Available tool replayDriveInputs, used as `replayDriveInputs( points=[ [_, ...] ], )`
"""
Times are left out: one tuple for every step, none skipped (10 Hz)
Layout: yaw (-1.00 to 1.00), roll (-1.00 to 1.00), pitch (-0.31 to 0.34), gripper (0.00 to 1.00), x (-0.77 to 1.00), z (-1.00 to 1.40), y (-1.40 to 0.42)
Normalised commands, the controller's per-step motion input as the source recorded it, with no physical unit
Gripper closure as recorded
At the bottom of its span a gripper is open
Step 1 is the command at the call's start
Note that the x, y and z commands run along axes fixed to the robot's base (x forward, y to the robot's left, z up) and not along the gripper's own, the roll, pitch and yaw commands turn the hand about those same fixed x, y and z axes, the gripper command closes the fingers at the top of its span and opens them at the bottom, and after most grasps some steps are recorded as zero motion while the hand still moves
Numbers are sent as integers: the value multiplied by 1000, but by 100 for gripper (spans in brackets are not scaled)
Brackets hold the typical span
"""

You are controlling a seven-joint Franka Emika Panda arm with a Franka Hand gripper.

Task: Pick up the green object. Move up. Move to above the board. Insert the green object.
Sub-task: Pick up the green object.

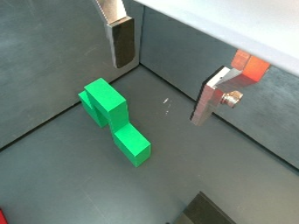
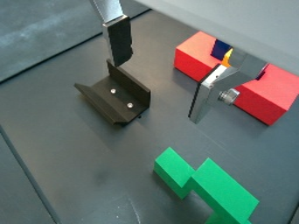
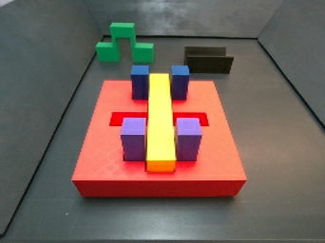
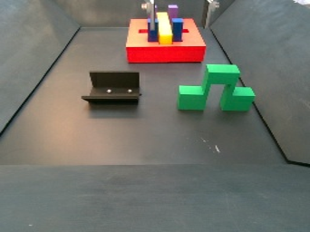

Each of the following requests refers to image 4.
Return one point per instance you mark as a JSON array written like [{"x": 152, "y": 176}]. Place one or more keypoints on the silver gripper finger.
[
  {"x": 148, "y": 7},
  {"x": 213, "y": 4}
]

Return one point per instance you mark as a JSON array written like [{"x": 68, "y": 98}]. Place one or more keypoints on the blue block left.
[{"x": 178, "y": 29}]

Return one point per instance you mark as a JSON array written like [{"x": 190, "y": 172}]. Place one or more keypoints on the yellow long block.
[{"x": 166, "y": 34}]

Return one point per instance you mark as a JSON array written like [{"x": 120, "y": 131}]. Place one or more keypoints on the purple block right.
[{"x": 172, "y": 11}]

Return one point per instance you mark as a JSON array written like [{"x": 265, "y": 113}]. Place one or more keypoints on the red board base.
[{"x": 143, "y": 51}]

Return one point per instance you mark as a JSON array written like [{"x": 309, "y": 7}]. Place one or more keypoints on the blue block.
[
  {"x": 152, "y": 31},
  {"x": 178, "y": 29}
]

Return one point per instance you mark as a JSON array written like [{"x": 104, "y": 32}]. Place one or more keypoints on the black angle bracket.
[{"x": 114, "y": 86}]

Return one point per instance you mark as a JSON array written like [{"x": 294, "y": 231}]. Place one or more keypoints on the blue block right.
[{"x": 152, "y": 31}]

